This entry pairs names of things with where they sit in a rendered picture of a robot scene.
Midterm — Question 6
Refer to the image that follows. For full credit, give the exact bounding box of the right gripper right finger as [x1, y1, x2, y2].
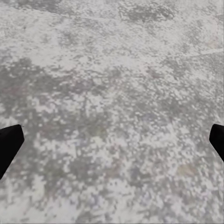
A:
[209, 124, 224, 162]

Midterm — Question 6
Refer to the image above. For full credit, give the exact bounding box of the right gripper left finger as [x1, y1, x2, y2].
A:
[0, 125, 24, 180]

